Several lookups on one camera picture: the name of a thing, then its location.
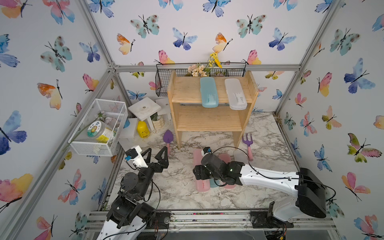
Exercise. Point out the yellow bottle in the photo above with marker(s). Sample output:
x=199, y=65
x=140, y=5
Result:
x=143, y=130

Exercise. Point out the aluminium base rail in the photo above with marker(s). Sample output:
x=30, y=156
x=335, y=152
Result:
x=235, y=220

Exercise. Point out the small white stool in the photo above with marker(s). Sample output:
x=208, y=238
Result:
x=144, y=109

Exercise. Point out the teal pencil case top shelf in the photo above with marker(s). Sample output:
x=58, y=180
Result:
x=209, y=92

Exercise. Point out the pink pencil case top shelf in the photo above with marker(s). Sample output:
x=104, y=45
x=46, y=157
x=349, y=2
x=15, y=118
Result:
x=201, y=185

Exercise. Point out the clear jar with colourful label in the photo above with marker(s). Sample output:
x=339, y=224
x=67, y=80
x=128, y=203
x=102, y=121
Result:
x=100, y=132

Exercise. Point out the black wire basket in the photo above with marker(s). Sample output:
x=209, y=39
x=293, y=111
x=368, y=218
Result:
x=164, y=72

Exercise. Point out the small potted plant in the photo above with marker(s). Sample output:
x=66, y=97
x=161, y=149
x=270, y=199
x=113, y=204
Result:
x=157, y=121

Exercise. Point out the artificial flowers bunch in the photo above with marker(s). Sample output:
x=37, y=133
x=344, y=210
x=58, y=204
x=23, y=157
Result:
x=204, y=70

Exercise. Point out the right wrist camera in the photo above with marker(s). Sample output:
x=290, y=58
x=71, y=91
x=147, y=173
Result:
x=206, y=150

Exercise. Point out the white pencil case top shelf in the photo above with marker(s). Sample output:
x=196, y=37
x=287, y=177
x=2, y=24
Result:
x=236, y=96

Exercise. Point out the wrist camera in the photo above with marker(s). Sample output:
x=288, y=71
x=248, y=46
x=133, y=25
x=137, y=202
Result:
x=206, y=150
x=134, y=155

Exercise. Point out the purple toy trowel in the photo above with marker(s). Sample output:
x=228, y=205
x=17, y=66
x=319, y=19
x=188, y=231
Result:
x=168, y=137

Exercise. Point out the white mesh wall basket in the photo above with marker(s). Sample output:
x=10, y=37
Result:
x=116, y=115

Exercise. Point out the purple toy garden fork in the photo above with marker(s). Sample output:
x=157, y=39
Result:
x=248, y=140

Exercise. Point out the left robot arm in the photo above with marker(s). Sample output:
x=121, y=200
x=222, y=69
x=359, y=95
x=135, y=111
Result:
x=130, y=212

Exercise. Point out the pink pencil case shelf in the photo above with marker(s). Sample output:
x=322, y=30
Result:
x=227, y=158
x=201, y=185

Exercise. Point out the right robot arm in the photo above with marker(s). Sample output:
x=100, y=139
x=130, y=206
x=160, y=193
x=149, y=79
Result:
x=306, y=193

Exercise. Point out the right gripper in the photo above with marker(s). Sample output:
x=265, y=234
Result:
x=201, y=176

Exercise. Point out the artificial flower stem in basket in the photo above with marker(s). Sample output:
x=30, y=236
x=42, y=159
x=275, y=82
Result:
x=98, y=117

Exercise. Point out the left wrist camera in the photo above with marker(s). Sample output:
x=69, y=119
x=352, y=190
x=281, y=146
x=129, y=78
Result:
x=134, y=155

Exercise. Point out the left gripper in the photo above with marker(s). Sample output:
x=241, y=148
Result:
x=157, y=168

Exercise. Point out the wooden two-tier shelf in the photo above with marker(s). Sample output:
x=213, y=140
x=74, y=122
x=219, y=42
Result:
x=190, y=116

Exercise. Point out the teal pencil case shelf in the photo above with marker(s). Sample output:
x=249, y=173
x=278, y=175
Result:
x=213, y=184
x=209, y=92

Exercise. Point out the white pencil case shelf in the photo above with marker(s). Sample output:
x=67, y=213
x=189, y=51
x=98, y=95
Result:
x=236, y=96
x=240, y=156

